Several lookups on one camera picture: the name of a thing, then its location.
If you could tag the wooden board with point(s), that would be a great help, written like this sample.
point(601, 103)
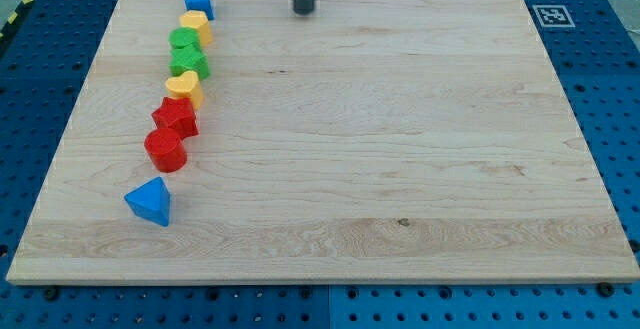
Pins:
point(375, 141)

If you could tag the yellow heart block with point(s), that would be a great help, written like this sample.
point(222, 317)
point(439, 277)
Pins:
point(187, 85)

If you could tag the red star block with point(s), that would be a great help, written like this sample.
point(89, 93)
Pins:
point(177, 114)

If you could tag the red cylinder block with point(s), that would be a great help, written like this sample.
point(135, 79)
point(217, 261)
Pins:
point(165, 149)

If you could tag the green star block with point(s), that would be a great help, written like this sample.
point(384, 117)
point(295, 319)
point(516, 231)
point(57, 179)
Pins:
point(189, 59)

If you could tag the blue triangle block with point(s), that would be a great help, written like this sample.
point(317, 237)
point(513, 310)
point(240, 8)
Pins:
point(151, 201)

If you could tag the yellow hexagon block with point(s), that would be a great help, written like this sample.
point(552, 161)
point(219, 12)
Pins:
point(198, 21)

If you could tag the green cylinder block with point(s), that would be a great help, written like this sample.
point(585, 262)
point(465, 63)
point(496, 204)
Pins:
point(183, 37)

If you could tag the white fiducial marker tag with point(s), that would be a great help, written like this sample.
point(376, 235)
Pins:
point(553, 16)

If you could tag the black yellow hazard tape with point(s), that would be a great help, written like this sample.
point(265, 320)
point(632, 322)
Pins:
point(15, 20)

